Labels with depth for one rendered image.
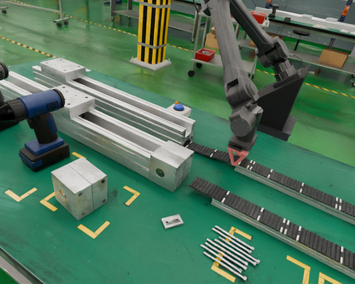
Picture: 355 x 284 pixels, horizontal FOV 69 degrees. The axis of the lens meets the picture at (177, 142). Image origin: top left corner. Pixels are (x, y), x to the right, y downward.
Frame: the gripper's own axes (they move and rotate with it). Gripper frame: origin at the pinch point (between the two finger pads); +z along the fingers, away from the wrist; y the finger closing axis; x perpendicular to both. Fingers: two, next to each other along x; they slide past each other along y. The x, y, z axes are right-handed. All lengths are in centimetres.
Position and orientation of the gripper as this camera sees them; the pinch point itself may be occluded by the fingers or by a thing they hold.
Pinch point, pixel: (236, 159)
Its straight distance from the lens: 90.5
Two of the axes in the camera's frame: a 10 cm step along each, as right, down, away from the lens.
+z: -1.3, 8.2, 5.6
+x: 8.5, 3.8, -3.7
